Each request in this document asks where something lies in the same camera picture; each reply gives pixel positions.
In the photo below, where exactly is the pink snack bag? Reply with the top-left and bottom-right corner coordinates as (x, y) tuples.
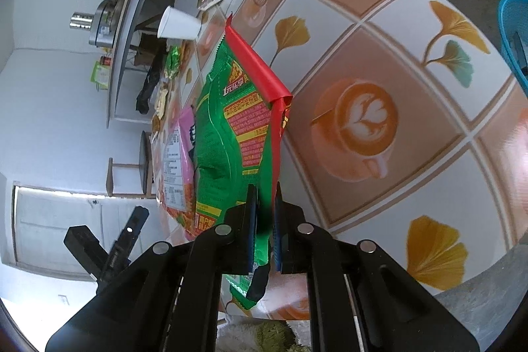
(157, 107), (196, 239)

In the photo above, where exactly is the blue plastic basket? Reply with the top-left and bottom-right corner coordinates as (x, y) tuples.
(497, 0), (528, 97)

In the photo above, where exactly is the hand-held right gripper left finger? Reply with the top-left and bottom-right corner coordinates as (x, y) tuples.
(45, 184), (259, 352)

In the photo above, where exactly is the long white table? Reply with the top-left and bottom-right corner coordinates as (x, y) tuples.
(93, 0), (232, 128)

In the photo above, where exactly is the white fluffy robe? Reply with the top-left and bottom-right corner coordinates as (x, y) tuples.
(214, 321), (265, 352)

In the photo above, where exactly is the green snack bag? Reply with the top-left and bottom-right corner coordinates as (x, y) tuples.
(193, 15), (294, 311)

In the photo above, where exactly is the green red snack packet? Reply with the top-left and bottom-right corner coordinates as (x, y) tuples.
(165, 45), (182, 78)

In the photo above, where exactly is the white paper cup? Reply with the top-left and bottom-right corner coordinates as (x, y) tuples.
(157, 6), (201, 41)

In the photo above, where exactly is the wooden chair dark seat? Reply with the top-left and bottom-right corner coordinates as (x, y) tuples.
(106, 130), (155, 198)

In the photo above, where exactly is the green fluffy cloth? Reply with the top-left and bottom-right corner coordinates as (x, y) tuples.
(253, 321), (298, 352)

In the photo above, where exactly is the patterned tablecloth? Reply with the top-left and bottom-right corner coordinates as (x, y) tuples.
(150, 0), (528, 322)

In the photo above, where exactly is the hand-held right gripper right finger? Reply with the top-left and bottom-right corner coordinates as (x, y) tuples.
(273, 182), (480, 352)

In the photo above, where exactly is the metal rice cooker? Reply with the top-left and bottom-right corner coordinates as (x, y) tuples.
(70, 0), (128, 48)

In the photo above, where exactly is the white door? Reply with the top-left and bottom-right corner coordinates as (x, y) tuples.
(12, 183), (166, 278)

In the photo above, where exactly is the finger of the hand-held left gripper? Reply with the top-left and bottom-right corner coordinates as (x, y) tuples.
(102, 206), (150, 279)

